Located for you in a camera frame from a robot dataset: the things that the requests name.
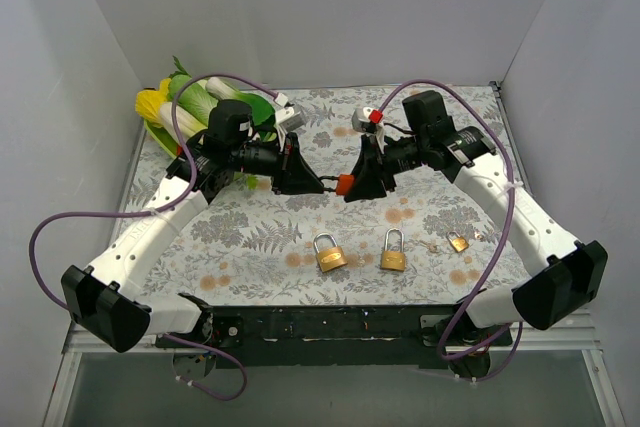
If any orange key ring with keys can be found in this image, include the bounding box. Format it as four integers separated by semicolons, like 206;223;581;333
319;172;355;197

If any long shackle brass padlock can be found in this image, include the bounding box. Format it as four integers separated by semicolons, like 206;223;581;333
380;228;406;272

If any small brass padlock shackle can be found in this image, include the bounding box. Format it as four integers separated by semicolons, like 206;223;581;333
313;233;348;273

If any large brass padlock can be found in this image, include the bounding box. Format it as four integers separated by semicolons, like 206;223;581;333
446;231;469;253

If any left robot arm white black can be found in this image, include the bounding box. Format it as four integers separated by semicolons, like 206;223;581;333
61;100;324;352

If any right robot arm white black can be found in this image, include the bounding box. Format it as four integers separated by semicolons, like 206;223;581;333
342;90;608;345

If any bok choy dark green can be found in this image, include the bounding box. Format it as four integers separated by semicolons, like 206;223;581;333
205;77;277;142

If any floral patterned table mat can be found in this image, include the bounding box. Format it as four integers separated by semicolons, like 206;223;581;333
99;84;561;307

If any celery stalk bunch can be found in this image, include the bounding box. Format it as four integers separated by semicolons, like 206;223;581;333
157;100;263;192

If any napa cabbage green white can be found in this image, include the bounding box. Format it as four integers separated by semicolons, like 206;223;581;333
167;74;218;125

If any green plastic tray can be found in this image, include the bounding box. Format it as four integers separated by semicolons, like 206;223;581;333
143;74;279;163

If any yellow corn leafy vegetable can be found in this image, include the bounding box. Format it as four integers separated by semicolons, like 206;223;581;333
135;78;171;128

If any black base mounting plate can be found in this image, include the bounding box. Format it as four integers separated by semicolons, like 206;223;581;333
154;291;516;369

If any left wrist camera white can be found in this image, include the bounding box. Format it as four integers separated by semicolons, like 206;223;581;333
274;92;306;149

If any right wrist camera grey red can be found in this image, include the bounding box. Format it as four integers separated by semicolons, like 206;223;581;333
351;107;385;150

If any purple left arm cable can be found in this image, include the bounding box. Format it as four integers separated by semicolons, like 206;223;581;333
28;72;286;401

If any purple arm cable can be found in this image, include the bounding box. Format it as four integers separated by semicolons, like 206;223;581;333
374;78;523;381
28;72;286;401

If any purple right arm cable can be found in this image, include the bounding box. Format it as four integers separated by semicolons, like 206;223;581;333
374;78;523;381

